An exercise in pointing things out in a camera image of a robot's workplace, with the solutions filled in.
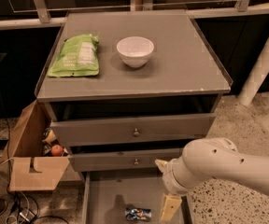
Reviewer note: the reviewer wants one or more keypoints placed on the beige item in box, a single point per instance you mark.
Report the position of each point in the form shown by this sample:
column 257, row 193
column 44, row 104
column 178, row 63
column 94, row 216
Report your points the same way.
column 49, row 137

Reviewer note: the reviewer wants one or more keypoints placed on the red apple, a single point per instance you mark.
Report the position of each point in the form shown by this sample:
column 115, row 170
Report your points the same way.
column 56, row 151

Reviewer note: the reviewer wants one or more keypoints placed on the green snack bag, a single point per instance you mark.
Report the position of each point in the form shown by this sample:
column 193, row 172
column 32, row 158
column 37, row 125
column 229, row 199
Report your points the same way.
column 77, row 57

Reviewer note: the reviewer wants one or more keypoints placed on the white ceramic bowl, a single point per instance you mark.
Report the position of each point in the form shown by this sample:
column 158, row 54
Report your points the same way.
column 135, row 51

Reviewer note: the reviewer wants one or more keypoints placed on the brown cardboard box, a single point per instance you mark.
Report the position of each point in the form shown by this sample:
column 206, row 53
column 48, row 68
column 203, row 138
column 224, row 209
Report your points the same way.
column 32, row 171

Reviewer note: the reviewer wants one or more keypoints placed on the brass top drawer knob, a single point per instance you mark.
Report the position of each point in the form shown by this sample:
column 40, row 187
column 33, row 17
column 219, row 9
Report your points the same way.
column 136, row 132

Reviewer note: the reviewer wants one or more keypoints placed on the grey middle drawer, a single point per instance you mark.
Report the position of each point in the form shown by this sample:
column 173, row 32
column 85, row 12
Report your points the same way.
column 121, row 160

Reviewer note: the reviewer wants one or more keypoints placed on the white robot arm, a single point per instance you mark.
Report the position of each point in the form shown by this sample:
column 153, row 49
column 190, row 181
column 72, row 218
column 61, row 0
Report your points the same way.
column 226, row 175

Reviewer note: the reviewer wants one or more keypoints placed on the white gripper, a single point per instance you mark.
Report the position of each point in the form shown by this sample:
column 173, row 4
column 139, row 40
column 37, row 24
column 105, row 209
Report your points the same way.
column 171, row 177

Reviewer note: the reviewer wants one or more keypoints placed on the grey top drawer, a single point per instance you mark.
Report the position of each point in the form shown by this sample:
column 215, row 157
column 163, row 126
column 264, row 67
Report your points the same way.
column 90, row 132

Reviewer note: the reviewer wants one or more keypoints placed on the grey drawer cabinet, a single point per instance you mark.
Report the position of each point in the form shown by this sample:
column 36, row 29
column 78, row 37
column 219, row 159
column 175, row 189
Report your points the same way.
column 182, row 76

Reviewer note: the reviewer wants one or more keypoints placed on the grey drawer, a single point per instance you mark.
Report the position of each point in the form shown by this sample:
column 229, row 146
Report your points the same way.
column 121, row 160
column 90, row 132
column 109, row 194

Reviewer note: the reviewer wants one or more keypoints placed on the grey bottom drawer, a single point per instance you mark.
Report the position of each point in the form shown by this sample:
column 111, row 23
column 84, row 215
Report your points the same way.
column 109, row 194

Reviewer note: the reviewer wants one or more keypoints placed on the metal railing frame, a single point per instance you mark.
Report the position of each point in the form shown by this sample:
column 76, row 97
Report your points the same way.
column 41, row 3

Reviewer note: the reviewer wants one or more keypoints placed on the blue silver redbull can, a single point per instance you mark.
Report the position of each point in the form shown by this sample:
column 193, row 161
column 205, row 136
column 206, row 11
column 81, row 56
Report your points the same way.
column 138, row 214

